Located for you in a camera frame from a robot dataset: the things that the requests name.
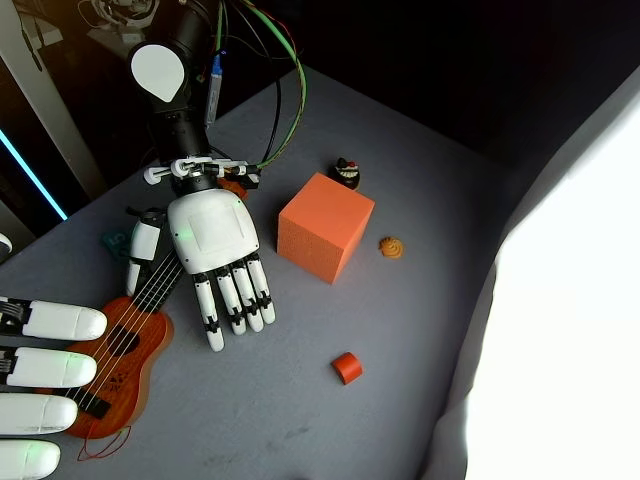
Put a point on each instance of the small wooden ukulele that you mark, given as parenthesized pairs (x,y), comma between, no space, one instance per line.
(125,360)

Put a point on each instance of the teal number five block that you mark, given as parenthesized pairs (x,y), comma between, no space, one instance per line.
(117,242)

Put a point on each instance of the cyan light strip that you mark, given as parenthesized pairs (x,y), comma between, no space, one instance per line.
(32,175)

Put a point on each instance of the small orange toy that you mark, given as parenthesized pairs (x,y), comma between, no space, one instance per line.
(234,189)

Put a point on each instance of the white upright panel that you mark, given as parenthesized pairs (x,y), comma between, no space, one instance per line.
(50,100)

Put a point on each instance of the orange foam cube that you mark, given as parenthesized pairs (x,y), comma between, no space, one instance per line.
(320,235)

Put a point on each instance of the red cylinder block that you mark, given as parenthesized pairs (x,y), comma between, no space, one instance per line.
(346,369)

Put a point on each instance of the grey table cloth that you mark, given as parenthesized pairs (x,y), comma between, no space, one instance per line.
(350,415)

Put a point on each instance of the black duck toy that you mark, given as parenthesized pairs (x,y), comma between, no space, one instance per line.
(347,174)

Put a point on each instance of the orange swirl toy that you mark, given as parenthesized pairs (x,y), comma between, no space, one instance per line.
(391,248)

